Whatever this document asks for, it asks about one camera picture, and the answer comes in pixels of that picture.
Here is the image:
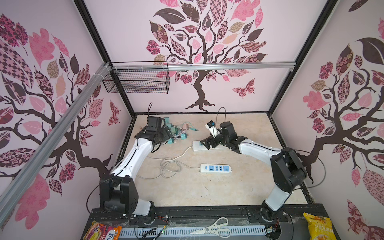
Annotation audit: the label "long multicolour power strip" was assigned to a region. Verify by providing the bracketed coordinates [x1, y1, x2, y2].
[192, 141, 228, 152]

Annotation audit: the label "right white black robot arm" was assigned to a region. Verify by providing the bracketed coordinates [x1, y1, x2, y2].
[200, 121, 308, 222]

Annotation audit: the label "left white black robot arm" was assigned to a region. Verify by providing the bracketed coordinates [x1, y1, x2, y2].
[99, 126, 172, 216]

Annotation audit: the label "small blue-socket power strip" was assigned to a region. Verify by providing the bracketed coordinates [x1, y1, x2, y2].
[200, 164, 232, 174]

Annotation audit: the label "red yellow snack packet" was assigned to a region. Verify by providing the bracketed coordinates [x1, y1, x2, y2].
[83, 221, 122, 240]

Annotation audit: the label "yellow snack bag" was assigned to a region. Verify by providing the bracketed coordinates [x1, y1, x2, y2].
[303, 213, 337, 240]

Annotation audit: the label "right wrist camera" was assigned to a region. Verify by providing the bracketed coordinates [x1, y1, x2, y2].
[206, 121, 220, 138]

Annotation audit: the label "pile of chargers and cables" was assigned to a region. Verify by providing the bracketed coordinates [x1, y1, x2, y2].
[161, 116, 199, 145]

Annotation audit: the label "white power strip cable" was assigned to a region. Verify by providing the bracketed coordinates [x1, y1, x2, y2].
[136, 145, 201, 181]

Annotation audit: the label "black wire basket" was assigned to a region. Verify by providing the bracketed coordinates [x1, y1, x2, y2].
[103, 61, 171, 94]

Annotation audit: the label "white handled scissors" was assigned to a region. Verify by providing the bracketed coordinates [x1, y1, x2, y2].
[191, 217, 232, 239]

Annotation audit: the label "white slotted cable duct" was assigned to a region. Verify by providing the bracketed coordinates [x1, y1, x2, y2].
[119, 226, 267, 240]

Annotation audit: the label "black mounting rail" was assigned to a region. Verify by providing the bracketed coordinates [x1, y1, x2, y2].
[87, 204, 329, 226]

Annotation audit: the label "aluminium frame bar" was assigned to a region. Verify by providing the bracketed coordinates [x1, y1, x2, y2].
[0, 61, 297, 226]

